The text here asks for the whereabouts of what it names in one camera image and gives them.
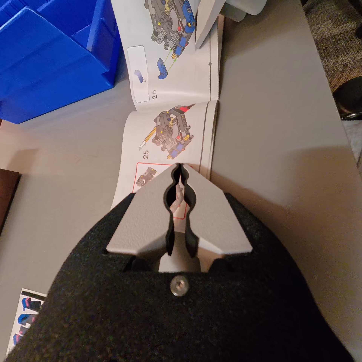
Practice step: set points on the lego set box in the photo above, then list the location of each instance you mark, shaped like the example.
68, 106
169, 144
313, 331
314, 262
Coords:
7, 195

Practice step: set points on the lego sticker sheet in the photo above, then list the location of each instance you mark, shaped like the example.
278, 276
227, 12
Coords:
26, 309

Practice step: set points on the lego instruction booklet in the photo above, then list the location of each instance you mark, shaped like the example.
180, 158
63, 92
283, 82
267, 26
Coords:
169, 93

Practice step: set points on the blue plastic storage bin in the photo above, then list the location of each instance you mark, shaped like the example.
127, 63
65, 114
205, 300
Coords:
70, 18
50, 79

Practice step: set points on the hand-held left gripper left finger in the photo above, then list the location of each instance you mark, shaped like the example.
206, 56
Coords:
141, 224

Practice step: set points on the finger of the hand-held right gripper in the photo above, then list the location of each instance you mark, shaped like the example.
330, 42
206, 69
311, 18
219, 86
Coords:
209, 15

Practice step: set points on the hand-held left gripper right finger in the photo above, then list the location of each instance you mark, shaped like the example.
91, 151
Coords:
217, 224

